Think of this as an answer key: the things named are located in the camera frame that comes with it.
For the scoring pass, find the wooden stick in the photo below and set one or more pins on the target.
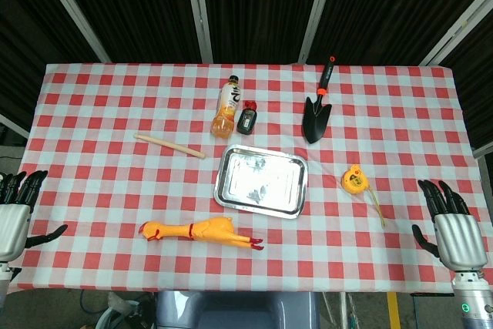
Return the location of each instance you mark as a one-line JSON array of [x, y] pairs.
[[169, 146]]

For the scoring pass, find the yellow rubber chicken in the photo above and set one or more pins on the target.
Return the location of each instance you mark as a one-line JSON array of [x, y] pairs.
[[210, 230]]

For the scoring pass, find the white bucket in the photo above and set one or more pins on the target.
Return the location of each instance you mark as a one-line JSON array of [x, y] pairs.
[[115, 319]]

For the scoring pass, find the orange juice bottle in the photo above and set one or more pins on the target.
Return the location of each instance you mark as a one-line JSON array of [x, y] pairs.
[[225, 113]]

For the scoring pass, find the white metal frame post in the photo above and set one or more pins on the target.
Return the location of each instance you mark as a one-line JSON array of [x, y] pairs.
[[458, 24], [317, 13], [198, 13], [73, 13]]

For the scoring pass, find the small black bottle red cap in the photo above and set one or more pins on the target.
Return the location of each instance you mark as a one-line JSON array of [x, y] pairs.
[[245, 121]]

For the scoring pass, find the black garden trowel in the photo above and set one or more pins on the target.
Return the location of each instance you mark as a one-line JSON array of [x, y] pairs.
[[316, 121]]

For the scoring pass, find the rectangular metal tray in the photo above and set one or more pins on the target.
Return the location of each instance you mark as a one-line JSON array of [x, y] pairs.
[[262, 180]]

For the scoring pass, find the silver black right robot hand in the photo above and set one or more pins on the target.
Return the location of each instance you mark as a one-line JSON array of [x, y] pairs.
[[460, 240]]

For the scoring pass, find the red white checked tablecloth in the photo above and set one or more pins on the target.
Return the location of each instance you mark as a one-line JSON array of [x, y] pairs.
[[115, 190]]

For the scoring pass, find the yellow tape measure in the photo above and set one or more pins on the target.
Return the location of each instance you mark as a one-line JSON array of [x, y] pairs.
[[353, 180]]

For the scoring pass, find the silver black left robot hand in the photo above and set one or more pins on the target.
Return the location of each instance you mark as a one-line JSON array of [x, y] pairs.
[[13, 225]]

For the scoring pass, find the blue-grey robot torso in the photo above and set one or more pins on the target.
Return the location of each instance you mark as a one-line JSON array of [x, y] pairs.
[[235, 309]]

